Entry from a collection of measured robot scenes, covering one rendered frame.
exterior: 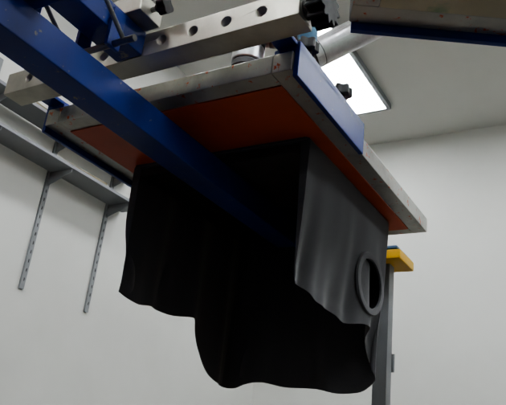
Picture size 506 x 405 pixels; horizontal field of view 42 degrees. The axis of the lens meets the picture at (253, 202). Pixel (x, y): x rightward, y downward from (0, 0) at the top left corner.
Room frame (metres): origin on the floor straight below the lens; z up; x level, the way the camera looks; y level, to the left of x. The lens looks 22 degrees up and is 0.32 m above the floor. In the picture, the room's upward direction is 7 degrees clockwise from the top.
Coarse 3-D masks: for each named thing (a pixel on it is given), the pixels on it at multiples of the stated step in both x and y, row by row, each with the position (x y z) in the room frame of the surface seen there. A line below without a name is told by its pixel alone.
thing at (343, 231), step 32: (320, 160) 1.19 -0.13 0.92; (320, 192) 1.21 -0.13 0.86; (352, 192) 1.33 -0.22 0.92; (320, 224) 1.22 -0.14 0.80; (352, 224) 1.35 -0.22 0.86; (384, 224) 1.51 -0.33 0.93; (320, 256) 1.24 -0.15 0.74; (352, 256) 1.37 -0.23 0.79; (384, 256) 1.53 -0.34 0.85; (320, 288) 1.26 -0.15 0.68; (352, 288) 1.39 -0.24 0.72; (352, 320) 1.40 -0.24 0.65
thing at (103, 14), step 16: (64, 0) 0.87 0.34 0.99; (96, 0) 0.89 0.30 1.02; (64, 16) 0.91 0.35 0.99; (80, 16) 0.90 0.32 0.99; (96, 16) 0.90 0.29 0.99; (128, 16) 0.95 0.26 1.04; (96, 32) 0.94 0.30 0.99; (128, 32) 0.96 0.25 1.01; (144, 32) 0.99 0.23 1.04; (128, 48) 0.98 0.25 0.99
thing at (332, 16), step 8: (304, 0) 0.84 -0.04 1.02; (312, 0) 0.81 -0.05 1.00; (320, 0) 0.80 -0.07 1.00; (328, 0) 0.82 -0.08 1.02; (336, 0) 0.84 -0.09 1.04; (304, 8) 0.84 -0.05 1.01; (312, 8) 0.82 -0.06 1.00; (320, 8) 0.82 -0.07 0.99; (328, 8) 0.82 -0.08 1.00; (336, 8) 0.85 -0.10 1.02; (304, 16) 0.85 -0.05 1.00; (312, 16) 0.82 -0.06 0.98; (320, 16) 0.83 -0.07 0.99; (328, 16) 0.83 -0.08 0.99; (336, 16) 0.85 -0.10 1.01; (312, 24) 0.84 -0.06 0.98; (320, 24) 0.84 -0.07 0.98; (328, 24) 0.84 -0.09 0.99; (336, 24) 0.85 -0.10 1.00
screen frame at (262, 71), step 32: (256, 64) 0.96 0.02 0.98; (288, 64) 0.93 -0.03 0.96; (160, 96) 1.07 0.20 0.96; (192, 96) 1.05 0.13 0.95; (224, 96) 1.04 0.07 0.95; (64, 128) 1.24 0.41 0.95; (320, 128) 1.11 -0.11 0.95; (352, 160) 1.23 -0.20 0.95; (384, 192) 1.37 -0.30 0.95; (416, 224) 1.54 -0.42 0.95
